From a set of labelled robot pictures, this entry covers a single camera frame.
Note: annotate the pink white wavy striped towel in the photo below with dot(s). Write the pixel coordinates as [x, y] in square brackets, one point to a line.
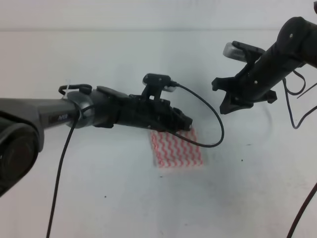
[171, 152]

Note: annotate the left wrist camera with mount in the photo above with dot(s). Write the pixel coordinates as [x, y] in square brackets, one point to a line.
[155, 84]

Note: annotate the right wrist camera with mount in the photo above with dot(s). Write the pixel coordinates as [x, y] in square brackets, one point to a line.
[243, 52]

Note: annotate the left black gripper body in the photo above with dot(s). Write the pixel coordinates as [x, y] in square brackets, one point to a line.
[136, 111]

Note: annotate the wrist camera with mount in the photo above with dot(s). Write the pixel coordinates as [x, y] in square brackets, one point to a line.
[155, 84]
[243, 52]

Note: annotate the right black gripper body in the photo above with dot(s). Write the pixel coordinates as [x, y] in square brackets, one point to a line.
[255, 82]

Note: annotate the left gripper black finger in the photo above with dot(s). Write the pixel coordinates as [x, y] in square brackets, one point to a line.
[179, 114]
[178, 124]

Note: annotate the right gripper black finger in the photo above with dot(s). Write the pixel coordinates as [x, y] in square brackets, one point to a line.
[232, 103]
[226, 84]

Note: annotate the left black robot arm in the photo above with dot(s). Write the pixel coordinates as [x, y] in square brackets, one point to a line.
[23, 122]

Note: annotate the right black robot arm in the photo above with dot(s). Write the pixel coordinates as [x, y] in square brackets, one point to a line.
[295, 46]

